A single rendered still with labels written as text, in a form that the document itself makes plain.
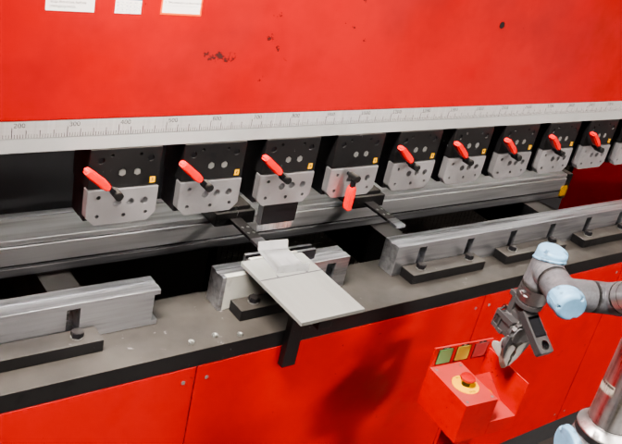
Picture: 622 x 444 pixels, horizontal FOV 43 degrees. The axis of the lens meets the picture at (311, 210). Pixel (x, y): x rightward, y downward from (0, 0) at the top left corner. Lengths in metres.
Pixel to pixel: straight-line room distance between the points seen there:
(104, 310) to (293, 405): 0.61
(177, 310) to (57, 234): 0.33
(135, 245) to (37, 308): 0.41
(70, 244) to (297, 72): 0.69
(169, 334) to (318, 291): 0.35
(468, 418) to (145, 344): 0.82
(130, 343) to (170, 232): 0.39
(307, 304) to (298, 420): 0.47
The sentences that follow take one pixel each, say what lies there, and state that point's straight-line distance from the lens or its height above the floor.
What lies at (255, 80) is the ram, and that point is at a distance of 1.67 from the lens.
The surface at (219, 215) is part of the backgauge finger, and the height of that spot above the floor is 1.02.
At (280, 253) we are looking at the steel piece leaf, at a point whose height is 1.00.
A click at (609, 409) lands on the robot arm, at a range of 1.68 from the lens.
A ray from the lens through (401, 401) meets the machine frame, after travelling 2.45.
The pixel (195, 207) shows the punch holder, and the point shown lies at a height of 1.18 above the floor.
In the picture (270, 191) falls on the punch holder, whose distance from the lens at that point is 1.81.
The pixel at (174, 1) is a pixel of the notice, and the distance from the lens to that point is 1.52.
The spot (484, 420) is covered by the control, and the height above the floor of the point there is 0.72.
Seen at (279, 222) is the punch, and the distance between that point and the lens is 1.92.
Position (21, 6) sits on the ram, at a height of 1.59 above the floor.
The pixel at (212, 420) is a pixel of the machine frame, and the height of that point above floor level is 0.65.
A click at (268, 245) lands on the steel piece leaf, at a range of 1.98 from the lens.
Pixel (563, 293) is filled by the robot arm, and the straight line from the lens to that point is 1.86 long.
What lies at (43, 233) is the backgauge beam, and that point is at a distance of 1.96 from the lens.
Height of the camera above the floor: 1.95
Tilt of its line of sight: 25 degrees down
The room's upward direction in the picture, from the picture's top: 13 degrees clockwise
